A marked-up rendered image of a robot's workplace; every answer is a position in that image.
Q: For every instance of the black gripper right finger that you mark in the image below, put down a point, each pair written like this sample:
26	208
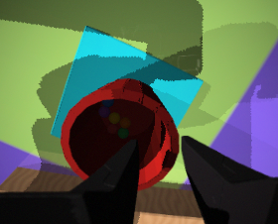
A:
226	191

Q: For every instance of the brown wooden block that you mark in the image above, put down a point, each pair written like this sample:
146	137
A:
154	205

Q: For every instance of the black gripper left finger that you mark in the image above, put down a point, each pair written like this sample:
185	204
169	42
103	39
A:
106	197

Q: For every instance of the red cup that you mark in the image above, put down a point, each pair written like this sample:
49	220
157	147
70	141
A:
87	145

